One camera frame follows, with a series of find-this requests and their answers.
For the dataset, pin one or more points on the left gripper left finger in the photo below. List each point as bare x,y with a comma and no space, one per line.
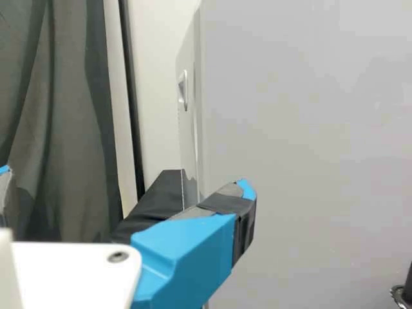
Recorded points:
4,186

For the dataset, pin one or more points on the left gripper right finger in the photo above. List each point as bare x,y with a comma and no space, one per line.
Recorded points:
186,251

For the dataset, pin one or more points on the incubator door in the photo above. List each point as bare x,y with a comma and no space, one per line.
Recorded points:
305,128

